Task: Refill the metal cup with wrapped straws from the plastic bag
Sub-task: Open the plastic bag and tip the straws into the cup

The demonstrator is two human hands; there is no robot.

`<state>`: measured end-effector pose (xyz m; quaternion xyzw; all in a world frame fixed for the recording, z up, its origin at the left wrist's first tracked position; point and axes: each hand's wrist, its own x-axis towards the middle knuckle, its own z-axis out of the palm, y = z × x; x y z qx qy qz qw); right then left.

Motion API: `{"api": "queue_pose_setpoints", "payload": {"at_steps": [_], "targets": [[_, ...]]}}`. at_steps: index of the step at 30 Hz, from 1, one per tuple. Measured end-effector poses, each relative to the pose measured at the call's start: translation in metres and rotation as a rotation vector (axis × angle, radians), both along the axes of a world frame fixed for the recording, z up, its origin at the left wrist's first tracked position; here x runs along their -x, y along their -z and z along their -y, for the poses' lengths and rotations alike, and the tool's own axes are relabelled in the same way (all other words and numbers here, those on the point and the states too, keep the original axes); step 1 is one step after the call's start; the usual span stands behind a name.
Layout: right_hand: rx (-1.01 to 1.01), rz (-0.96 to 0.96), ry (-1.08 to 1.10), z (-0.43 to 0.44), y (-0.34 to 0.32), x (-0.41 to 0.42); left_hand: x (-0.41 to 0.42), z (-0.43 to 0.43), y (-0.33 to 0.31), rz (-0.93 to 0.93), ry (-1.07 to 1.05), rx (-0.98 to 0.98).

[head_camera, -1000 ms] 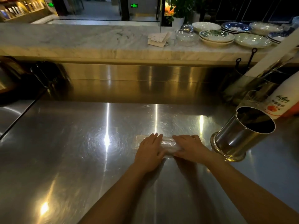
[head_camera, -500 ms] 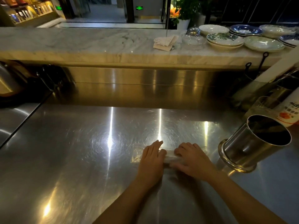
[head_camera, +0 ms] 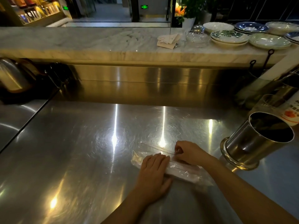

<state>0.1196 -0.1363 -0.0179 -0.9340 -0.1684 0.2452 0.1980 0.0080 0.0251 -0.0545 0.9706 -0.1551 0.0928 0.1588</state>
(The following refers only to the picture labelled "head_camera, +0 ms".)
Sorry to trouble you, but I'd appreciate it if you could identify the clear drinking glass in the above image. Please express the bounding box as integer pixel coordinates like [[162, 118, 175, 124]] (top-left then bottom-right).
[[249, 94, 283, 117]]

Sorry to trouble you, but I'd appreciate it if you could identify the clear glass dish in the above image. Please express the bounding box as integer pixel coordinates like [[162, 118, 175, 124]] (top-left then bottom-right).
[[185, 31, 211, 48]]

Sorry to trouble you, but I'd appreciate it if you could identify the large green potted plant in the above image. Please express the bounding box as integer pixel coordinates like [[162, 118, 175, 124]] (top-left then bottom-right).
[[176, 0, 206, 30]]

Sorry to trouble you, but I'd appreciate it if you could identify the white squeeze bottle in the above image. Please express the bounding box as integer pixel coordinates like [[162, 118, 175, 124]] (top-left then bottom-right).
[[279, 91, 299, 126]]

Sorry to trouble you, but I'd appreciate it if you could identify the black trash bin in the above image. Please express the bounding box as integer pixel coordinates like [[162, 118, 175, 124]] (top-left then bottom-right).
[[65, 0, 82, 18]]

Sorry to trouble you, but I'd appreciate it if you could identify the person's right hand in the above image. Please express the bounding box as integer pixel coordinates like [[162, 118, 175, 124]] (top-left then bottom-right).
[[174, 140, 219, 171]]

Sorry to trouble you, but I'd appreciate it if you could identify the lit display shelf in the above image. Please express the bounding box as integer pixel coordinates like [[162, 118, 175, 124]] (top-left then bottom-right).
[[4, 0, 68, 27]]

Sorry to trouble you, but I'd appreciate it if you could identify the stack of paper napkins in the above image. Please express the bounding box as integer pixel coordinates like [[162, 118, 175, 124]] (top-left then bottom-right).
[[156, 33, 182, 50]]

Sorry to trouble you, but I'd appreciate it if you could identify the black gate post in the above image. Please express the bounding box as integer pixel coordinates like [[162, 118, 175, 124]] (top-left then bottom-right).
[[130, 0, 140, 22]]

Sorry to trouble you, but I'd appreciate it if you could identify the clear plastic bag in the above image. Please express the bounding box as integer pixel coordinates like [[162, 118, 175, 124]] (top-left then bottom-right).
[[131, 142, 214, 187]]

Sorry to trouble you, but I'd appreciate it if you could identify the pale green plate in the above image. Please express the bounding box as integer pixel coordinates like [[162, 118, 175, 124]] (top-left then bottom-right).
[[248, 34, 292, 50]]

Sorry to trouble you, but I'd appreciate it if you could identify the lit advertising display stand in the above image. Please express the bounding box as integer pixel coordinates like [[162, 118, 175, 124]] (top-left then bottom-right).
[[174, 0, 187, 18]]

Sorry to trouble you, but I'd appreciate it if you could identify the black wire rack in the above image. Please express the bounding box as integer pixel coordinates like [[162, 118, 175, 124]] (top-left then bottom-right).
[[42, 62, 80, 91]]

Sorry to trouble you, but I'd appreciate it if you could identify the thin metal receipt spike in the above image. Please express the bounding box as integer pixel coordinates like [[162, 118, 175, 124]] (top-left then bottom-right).
[[168, 11, 174, 35]]

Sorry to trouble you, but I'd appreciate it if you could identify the silver call bell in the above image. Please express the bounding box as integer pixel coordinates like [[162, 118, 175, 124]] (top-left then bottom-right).
[[191, 24, 206, 33]]

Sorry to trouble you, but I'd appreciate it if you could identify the blue rimmed plate stack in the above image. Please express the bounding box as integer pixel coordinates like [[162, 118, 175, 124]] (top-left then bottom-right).
[[284, 32, 299, 44]]

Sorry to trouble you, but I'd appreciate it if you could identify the plain white plate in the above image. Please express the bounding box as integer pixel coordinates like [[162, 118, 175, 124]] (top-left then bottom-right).
[[202, 21, 235, 33]]

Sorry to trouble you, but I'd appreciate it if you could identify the person's left hand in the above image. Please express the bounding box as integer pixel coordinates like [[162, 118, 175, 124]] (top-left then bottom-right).
[[134, 153, 173, 206]]

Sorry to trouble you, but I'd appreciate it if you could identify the steel cylinder straw holder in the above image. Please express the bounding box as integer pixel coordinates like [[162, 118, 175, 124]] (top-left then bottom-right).
[[220, 111, 295, 171]]

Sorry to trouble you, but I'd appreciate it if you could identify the white paper roll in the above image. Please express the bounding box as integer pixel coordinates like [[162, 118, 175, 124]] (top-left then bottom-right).
[[236, 50, 299, 103]]

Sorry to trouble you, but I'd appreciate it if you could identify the bundle of paper straws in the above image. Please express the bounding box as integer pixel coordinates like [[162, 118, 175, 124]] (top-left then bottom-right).
[[134, 154, 204, 182]]

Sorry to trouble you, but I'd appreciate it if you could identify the pale patterned plate stack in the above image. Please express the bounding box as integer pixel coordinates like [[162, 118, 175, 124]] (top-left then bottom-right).
[[265, 21, 299, 36]]

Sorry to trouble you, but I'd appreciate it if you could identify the black panelled cabinet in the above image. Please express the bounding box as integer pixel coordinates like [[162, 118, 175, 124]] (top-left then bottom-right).
[[217, 0, 299, 24]]

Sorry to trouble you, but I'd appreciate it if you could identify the blue patterned plate stack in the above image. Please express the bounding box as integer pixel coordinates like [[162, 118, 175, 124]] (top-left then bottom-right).
[[234, 21, 269, 35]]

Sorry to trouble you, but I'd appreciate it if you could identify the person's right forearm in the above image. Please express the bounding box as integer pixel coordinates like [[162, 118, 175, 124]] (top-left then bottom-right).
[[202, 156, 299, 224]]

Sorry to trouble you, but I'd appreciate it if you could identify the steel kettle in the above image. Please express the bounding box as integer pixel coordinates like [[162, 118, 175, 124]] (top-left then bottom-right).
[[0, 58, 39, 94]]

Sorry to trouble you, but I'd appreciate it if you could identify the small metal cup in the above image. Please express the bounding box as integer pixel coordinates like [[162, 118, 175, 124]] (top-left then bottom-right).
[[273, 74, 299, 103]]

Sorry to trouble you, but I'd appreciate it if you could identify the leaf patterned plate stack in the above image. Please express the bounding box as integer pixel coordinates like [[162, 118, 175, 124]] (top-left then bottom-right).
[[210, 30, 250, 47]]

